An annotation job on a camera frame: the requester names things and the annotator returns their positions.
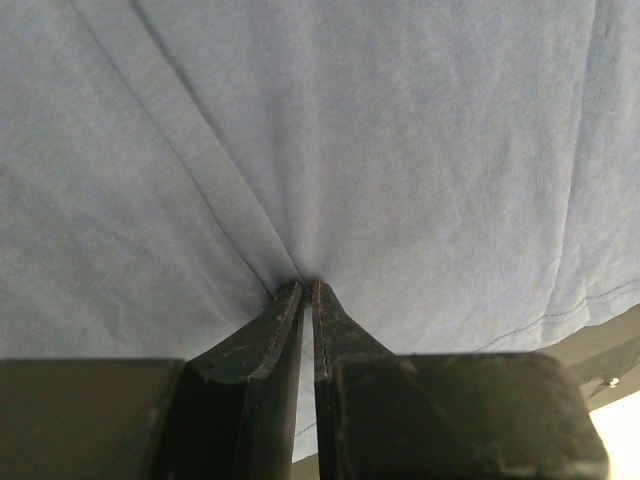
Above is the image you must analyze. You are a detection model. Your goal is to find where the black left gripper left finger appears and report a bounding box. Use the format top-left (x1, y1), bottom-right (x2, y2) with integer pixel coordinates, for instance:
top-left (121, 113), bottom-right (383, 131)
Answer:
top-left (1, 283), bottom-right (304, 479)

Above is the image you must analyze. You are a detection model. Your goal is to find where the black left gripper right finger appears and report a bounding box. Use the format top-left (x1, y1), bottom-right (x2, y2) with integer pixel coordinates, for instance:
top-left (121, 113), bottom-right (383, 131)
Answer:
top-left (312, 282), bottom-right (609, 479)

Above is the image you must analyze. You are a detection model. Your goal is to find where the blue tank top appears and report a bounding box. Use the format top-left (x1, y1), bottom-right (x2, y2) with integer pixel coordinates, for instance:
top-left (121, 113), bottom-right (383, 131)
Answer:
top-left (0, 0), bottom-right (640, 464)

